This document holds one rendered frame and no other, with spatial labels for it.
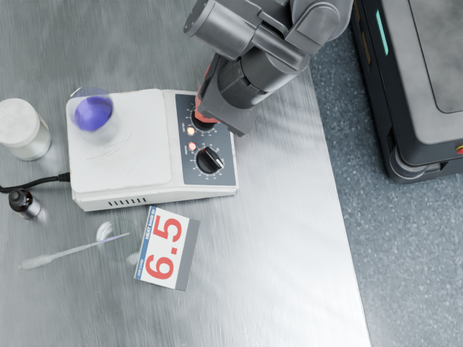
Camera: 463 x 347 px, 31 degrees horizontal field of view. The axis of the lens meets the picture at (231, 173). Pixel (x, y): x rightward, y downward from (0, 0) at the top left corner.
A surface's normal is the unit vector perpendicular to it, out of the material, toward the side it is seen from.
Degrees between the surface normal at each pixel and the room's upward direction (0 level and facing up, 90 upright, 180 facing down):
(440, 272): 0
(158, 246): 40
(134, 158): 0
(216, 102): 30
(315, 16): 49
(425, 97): 0
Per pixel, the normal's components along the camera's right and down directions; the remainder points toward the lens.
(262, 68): -0.59, 0.61
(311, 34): -0.01, 0.57
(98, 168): -0.03, -0.25
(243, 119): 0.47, -0.28
